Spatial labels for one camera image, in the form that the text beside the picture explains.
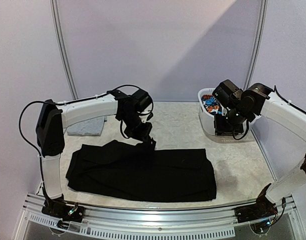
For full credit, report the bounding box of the navy printed garment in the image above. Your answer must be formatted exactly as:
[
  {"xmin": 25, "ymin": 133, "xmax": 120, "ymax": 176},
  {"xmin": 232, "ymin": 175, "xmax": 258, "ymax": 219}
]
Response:
[{"xmin": 201, "ymin": 94, "xmax": 222, "ymax": 115}]

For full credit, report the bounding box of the black garment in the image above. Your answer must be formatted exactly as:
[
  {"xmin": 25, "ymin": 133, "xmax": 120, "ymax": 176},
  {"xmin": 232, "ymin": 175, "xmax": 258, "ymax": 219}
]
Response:
[{"xmin": 65, "ymin": 140, "xmax": 217, "ymax": 203}]

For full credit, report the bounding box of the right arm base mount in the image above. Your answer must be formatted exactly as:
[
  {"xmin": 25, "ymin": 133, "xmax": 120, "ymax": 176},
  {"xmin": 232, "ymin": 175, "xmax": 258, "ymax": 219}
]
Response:
[{"xmin": 234, "ymin": 200, "xmax": 284, "ymax": 223}]

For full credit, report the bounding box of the aluminium left corner post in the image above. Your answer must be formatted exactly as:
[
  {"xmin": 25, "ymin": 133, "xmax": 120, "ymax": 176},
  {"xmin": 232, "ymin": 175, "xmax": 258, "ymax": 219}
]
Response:
[{"xmin": 50, "ymin": 0, "xmax": 79, "ymax": 100}]

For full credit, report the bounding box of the aluminium corner post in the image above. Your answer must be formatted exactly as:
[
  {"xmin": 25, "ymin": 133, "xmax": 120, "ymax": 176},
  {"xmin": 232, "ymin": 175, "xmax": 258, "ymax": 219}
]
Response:
[
  {"xmin": 243, "ymin": 0, "xmax": 268, "ymax": 90},
  {"xmin": 50, "ymin": 0, "xmax": 79, "ymax": 100}
]

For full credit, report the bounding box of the aluminium right corner post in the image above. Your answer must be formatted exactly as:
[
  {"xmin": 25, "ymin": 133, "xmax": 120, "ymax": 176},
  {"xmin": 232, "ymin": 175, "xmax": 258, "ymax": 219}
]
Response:
[{"xmin": 243, "ymin": 0, "xmax": 268, "ymax": 90}]

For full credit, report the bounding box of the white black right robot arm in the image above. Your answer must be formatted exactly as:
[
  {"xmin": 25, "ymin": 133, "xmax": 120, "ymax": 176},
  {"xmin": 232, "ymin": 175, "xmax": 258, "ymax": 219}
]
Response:
[{"xmin": 212, "ymin": 79, "xmax": 306, "ymax": 218}]

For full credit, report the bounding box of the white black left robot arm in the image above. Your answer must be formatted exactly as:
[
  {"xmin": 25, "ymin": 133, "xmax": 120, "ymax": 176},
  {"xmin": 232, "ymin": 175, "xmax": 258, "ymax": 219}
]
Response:
[{"xmin": 35, "ymin": 89, "xmax": 155, "ymax": 217}]

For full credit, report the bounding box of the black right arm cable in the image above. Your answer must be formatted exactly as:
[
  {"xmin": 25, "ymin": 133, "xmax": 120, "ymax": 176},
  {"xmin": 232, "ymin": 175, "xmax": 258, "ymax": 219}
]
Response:
[{"xmin": 272, "ymin": 84, "xmax": 306, "ymax": 123}]

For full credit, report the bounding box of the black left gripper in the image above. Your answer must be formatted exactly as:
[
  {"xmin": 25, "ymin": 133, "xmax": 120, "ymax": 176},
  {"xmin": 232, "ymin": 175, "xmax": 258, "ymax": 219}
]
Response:
[{"xmin": 120, "ymin": 111, "xmax": 153, "ymax": 143}]

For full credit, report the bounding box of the aluminium front rail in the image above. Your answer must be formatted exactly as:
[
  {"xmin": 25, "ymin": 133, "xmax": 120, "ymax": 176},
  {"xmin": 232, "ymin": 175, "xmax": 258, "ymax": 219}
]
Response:
[{"xmin": 15, "ymin": 194, "xmax": 306, "ymax": 240}]

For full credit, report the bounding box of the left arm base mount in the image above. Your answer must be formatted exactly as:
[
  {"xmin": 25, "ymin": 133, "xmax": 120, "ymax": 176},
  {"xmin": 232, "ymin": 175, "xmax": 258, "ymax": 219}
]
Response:
[{"xmin": 41, "ymin": 199, "xmax": 86, "ymax": 223}]

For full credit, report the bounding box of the translucent white laundry basket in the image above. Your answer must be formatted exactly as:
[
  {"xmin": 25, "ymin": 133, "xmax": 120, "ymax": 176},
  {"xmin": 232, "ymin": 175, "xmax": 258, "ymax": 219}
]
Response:
[{"xmin": 197, "ymin": 87, "xmax": 263, "ymax": 137}]

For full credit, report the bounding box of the grey t-shirt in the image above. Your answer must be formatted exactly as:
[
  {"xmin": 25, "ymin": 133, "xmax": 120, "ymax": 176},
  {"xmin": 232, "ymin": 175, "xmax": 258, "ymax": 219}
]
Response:
[{"xmin": 66, "ymin": 116, "xmax": 107, "ymax": 137}]

